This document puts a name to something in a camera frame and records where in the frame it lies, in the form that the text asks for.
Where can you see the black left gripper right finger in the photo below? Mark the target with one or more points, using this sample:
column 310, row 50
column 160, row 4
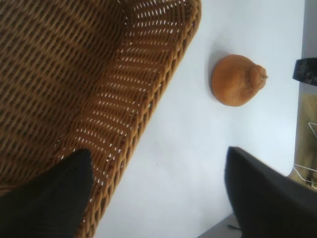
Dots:
column 272, row 210

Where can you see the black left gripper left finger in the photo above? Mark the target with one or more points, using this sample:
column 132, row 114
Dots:
column 44, row 205

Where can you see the bumpy orange fruit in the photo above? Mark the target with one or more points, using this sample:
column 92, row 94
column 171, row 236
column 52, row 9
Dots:
column 235, row 81

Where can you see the brown woven wicker basket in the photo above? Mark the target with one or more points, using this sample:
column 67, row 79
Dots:
column 74, row 74

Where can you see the dark speckled object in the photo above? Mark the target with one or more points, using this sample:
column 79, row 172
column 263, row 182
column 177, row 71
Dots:
column 305, row 72

